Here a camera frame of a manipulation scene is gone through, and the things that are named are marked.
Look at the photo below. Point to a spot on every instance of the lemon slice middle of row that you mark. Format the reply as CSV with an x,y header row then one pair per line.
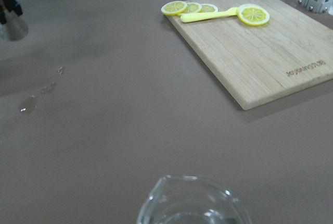
x,y
192,7

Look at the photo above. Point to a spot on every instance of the steel jigger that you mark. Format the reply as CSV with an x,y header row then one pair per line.
x,y
15,28

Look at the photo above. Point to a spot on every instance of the lemon slice on knife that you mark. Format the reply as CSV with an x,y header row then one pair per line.
x,y
253,15

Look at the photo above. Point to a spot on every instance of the clear glass measuring cup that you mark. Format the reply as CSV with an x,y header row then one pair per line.
x,y
191,199

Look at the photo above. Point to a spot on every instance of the wooden cutting board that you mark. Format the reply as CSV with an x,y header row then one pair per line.
x,y
257,65

